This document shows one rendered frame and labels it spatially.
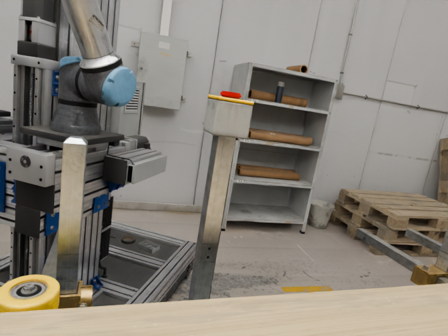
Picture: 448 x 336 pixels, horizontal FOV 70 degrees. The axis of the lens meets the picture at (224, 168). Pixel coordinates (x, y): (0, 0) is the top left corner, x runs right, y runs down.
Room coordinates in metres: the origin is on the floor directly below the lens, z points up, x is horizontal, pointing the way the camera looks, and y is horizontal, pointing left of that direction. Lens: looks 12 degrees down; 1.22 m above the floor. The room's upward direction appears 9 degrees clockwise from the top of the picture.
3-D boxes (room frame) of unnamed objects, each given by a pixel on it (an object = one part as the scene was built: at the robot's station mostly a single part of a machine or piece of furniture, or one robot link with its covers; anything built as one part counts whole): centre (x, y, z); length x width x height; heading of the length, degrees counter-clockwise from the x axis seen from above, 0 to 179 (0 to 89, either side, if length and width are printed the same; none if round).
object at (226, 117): (0.62, 0.01, 1.18); 0.07 x 0.07 x 0.08; 21
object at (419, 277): (0.87, -0.66, 0.81); 0.14 x 0.06 x 0.05; 111
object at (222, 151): (0.62, 0.01, 0.93); 0.05 x 0.05 x 0.45; 21
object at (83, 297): (0.52, 0.27, 0.81); 0.14 x 0.06 x 0.05; 111
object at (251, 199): (3.20, -0.43, 0.78); 0.90 x 0.45 x 1.55; 107
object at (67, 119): (1.04, 0.50, 1.09); 0.15 x 0.15 x 0.10
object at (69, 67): (1.04, 0.49, 1.21); 0.13 x 0.12 x 0.14; 61
